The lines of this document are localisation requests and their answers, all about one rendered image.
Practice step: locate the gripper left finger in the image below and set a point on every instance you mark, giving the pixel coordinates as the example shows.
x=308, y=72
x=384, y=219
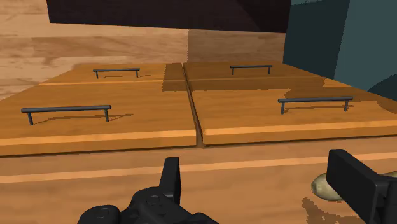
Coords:
x=170, y=176

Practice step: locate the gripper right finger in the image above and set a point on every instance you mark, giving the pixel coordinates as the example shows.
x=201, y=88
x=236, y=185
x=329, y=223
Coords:
x=353, y=180

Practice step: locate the beige brown potato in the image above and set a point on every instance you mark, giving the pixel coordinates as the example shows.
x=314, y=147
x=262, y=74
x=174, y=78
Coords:
x=321, y=188

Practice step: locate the wooden chest of drawers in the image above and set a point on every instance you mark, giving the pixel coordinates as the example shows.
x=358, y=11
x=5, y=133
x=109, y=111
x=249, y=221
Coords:
x=102, y=93

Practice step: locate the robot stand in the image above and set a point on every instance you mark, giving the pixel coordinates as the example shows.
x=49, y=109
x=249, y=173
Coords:
x=161, y=12

